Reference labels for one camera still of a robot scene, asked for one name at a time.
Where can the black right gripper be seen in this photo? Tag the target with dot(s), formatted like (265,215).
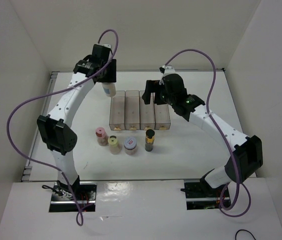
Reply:
(153,86)

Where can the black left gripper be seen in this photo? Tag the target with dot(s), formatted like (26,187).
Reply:
(111,77)

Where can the tall silver-lid blue-label spice jar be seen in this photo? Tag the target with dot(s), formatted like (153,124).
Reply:
(109,89)

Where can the pink-lid spice jar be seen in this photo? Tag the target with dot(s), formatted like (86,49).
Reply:
(102,137)

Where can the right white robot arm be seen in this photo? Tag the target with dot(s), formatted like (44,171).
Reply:
(246,153)

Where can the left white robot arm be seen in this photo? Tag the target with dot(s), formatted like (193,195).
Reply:
(55,128)

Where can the clear bin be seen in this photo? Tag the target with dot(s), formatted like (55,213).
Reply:
(132,110)
(162,117)
(147,112)
(117,111)

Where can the black-cap gold-band pepper bottle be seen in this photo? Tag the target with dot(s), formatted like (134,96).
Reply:
(149,140)

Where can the white-lid red-label spice jar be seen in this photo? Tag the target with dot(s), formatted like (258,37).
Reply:
(130,145)

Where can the yellow-lid spice jar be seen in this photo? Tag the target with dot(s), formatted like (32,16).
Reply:
(114,145)

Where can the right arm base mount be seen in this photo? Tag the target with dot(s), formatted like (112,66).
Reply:
(200,197)

